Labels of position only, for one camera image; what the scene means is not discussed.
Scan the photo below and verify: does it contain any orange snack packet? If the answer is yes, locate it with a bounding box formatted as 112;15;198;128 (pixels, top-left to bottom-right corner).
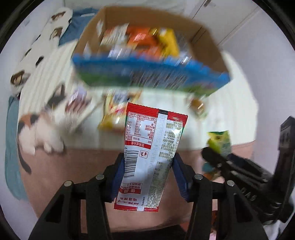
127;26;162;54

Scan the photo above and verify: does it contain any bear print long pillow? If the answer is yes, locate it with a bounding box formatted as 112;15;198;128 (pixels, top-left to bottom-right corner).
10;7;73;95

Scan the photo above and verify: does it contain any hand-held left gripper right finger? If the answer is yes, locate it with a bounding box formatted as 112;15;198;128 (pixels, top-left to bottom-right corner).
172;153;270;240

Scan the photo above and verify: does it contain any red white barcode snack packet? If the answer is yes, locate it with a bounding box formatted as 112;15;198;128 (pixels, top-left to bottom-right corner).
114;102;189;212

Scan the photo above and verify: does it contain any brown stick biscuit packet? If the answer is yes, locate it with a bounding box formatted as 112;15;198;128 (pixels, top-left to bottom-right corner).
66;86;93;113

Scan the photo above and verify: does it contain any green fruit candy packet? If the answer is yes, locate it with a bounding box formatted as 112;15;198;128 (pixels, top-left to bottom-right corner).
203;130;231;181

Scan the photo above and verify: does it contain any yellow panda snack packet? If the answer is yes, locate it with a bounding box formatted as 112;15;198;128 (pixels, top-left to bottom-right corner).
99;89;142;133

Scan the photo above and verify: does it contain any cardboard box blue front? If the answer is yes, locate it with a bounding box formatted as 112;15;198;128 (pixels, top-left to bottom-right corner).
71;6;231;97

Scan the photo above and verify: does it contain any white door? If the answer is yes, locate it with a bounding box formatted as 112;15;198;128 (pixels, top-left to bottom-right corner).
184;0;265;45

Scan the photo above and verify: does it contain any calico cat plush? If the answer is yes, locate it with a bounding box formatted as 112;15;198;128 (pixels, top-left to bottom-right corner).
17;96;86;174

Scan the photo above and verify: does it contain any cream striped pink blanket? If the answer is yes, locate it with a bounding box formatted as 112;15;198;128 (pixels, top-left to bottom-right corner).
18;39;261;233

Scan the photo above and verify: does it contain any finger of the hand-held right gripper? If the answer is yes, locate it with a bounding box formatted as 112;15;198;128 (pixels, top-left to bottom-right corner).
228;153;249;168
202;147;234;176

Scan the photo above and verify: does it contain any braised egg packet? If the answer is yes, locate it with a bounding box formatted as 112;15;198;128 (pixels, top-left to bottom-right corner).
187;96;209;118

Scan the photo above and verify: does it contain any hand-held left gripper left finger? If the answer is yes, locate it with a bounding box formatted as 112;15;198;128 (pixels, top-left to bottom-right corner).
28;153;126;240

